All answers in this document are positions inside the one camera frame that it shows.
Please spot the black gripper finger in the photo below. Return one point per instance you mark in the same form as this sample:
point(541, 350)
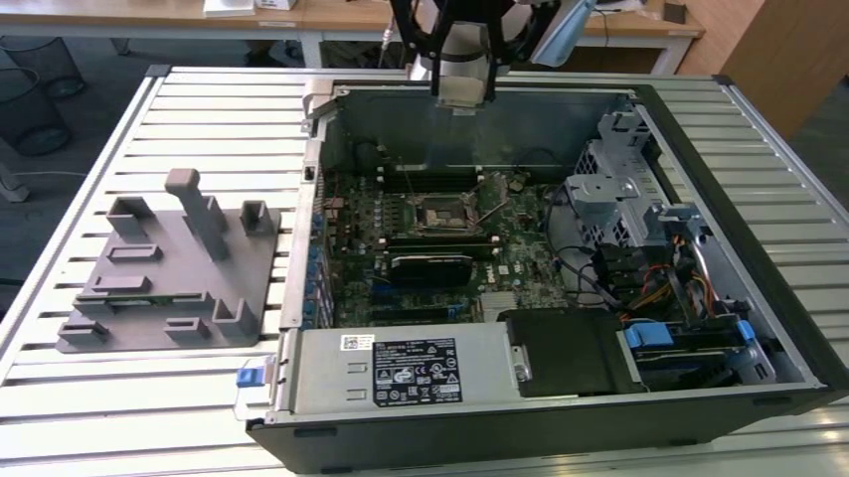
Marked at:
point(425, 30)
point(511, 40)

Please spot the silver CPU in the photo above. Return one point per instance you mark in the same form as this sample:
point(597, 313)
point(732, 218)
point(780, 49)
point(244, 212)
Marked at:
point(465, 92)

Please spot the thin metal locking lever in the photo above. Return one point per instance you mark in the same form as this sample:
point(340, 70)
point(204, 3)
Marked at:
point(408, 174)
point(499, 206)

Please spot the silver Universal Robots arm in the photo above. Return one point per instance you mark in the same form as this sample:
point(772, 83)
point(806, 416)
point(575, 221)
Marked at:
point(564, 35)

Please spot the CPU socket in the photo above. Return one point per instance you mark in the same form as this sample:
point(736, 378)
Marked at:
point(441, 216)

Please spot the white box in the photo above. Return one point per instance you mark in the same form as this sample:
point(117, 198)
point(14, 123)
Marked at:
point(276, 4)
point(229, 7)

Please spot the small dark box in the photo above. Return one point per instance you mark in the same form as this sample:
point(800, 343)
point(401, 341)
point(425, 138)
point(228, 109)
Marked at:
point(675, 12)

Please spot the black RAM slot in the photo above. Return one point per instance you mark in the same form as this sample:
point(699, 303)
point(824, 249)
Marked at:
point(441, 247)
point(443, 253)
point(461, 176)
point(439, 238)
point(440, 242)
point(461, 170)
point(461, 188)
point(461, 182)

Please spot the coin cell battery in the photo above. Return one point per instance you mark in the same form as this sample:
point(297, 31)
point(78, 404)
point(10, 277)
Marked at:
point(516, 185)

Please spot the silver metal drive cage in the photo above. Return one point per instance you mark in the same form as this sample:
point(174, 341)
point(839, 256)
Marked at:
point(600, 191)

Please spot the wooden cabinet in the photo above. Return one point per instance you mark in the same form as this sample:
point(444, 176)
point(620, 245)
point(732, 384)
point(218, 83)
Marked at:
point(783, 59)

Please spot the green motherboard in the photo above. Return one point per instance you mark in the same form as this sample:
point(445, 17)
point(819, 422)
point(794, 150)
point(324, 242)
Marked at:
point(531, 258)

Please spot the black graphics card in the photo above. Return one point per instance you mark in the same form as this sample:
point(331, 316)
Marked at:
point(432, 270)

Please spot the wooden desk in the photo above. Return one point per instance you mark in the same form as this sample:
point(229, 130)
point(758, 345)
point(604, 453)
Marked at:
point(86, 12)

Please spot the silver chipset heatsink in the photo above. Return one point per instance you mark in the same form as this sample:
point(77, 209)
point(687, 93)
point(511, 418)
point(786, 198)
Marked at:
point(499, 304)

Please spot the grey parts rack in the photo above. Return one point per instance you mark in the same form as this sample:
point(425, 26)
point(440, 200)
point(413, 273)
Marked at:
point(242, 270)

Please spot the black mesh waste bin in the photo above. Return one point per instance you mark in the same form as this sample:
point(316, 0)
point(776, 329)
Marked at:
point(34, 114)
point(50, 59)

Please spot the black expansion slot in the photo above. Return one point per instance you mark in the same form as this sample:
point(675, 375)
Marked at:
point(412, 314)

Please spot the hard disk in blue carrier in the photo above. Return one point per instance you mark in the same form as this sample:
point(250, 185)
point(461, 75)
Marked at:
point(651, 337)

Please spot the green RAM stick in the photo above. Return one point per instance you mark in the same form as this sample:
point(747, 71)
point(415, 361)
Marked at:
point(162, 300)

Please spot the blue plastic clip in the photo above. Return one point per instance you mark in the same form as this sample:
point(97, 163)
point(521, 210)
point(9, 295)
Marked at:
point(746, 332)

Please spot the silver power supply unit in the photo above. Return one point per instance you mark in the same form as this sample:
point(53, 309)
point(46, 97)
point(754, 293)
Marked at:
point(318, 367)

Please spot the blue case latch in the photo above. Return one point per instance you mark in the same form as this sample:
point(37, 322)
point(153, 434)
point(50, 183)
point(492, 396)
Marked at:
point(250, 377)

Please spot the black PC case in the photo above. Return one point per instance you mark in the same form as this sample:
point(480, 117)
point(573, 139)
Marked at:
point(465, 439)

